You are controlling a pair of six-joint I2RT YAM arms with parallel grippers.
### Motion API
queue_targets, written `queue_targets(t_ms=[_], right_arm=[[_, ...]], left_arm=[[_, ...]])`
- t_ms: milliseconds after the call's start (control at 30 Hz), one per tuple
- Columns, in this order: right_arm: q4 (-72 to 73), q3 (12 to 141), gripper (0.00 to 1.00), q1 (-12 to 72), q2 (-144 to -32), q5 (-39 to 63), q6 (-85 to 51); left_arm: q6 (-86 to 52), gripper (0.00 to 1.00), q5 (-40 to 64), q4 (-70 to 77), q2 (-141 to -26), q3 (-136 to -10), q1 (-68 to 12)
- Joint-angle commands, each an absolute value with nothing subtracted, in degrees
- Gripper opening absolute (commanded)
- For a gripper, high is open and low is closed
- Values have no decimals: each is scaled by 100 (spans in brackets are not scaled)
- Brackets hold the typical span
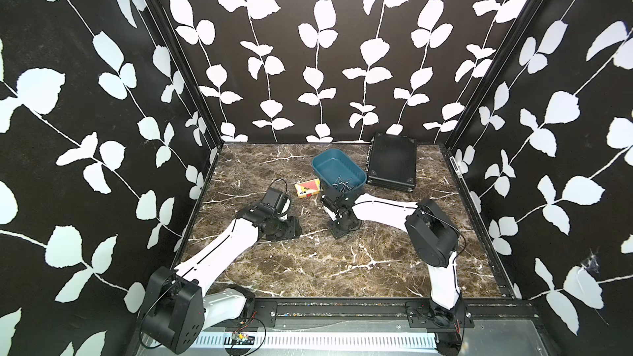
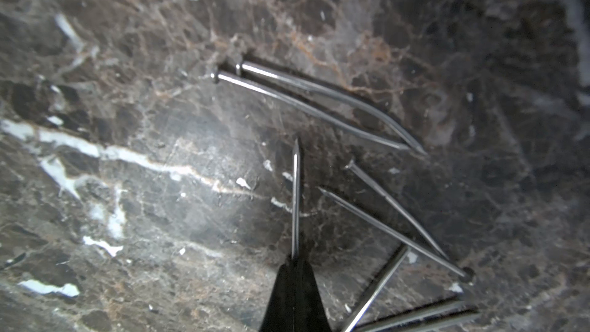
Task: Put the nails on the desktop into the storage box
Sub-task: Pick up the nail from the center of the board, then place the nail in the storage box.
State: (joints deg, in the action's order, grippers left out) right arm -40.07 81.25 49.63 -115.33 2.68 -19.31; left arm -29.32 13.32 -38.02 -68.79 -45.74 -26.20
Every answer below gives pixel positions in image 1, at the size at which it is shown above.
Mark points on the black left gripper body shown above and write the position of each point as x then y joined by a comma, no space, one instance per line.
283,228

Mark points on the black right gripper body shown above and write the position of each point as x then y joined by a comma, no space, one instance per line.
338,228

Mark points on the white perforated strip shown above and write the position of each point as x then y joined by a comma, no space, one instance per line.
349,341

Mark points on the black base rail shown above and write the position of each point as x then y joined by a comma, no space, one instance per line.
336,311

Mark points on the yellow playing card box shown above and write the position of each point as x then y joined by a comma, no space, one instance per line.
307,189

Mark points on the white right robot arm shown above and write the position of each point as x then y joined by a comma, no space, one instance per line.
432,235

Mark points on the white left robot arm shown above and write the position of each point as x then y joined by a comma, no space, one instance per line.
191,280

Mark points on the steel nail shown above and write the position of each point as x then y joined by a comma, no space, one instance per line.
344,185

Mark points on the teal plastic storage box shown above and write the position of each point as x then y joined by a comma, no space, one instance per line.
332,163

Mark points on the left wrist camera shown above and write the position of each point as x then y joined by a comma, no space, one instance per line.
276,203

